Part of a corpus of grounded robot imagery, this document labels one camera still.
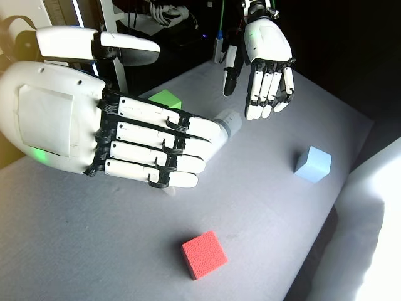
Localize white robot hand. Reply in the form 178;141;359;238
0;26;222;189
222;17;296;122

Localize large translucent plastic syringe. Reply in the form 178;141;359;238
162;108;244;198

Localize spare white robot hand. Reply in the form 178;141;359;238
149;0;190;26

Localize grey connector box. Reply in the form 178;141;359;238
214;30;227;64

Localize green foam cube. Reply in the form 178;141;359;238
147;89;183;110

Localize blue foam cube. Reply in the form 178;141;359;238
293;145;332;184

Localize grey table cloth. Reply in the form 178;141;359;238
0;59;375;301

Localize white backdrop sheet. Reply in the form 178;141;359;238
310;134;401;301

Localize red foam cube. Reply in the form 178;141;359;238
180;230;229;281

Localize green cable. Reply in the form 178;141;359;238
218;0;227;33

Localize white metal frame post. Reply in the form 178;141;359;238
99;0;128;95

